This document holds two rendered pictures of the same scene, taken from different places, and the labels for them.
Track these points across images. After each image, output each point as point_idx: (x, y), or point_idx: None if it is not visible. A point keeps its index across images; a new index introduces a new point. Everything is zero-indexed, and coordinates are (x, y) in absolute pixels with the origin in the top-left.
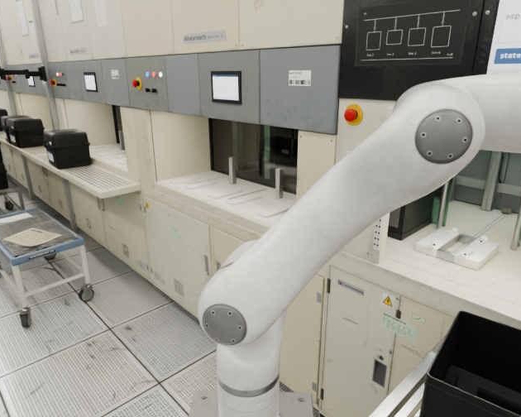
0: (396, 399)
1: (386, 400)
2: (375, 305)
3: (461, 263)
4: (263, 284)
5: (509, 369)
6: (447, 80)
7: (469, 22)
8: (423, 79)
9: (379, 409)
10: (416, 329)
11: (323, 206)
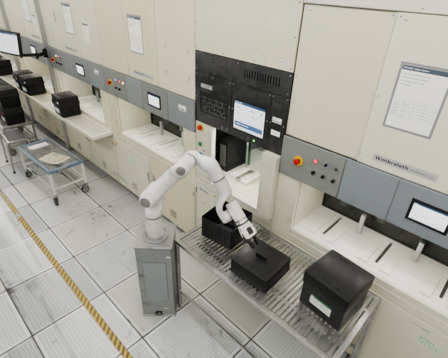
0: (201, 225)
1: (198, 225)
2: (211, 197)
3: (242, 182)
4: (153, 194)
5: None
6: (193, 151)
7: (228, 109)
8: (218, 122)
9: (195, 227)
10: None
11: (165, 178)
